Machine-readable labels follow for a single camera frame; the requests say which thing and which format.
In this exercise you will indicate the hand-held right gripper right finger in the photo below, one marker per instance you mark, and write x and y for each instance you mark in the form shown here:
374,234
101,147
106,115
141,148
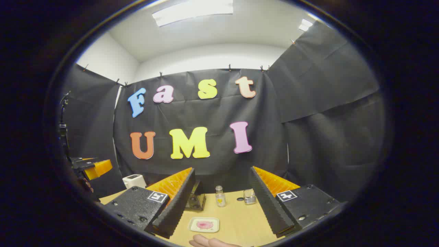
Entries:
265,202

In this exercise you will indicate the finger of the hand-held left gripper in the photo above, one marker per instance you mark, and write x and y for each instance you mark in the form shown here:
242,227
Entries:
99,169

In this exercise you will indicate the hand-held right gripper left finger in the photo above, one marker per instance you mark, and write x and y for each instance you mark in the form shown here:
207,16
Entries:
178,202

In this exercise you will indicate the black electric oven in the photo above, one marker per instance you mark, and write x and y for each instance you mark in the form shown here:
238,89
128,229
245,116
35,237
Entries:
196,200

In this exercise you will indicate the white square plate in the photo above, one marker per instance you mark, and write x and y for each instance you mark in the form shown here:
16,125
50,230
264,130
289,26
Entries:
193,227

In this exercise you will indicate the pink round food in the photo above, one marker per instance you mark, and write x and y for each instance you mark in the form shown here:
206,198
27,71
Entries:
204,225

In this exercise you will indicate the white toaster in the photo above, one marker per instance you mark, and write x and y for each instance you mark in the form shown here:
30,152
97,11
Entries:
133,181

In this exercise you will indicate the black tripod stand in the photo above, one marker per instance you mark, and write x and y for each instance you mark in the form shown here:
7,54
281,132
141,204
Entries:
63,130

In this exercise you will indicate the clear glass bottle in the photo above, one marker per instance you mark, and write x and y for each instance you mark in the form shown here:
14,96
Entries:
220,199

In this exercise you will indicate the black backdrop cloth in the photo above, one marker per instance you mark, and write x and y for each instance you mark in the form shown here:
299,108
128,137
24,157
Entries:
212,113

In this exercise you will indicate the small ceiling light panel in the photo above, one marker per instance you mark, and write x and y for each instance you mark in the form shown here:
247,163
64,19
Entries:
305,25

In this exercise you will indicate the large ceiling light panel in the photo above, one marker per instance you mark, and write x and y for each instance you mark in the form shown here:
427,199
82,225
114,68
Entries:
192,12

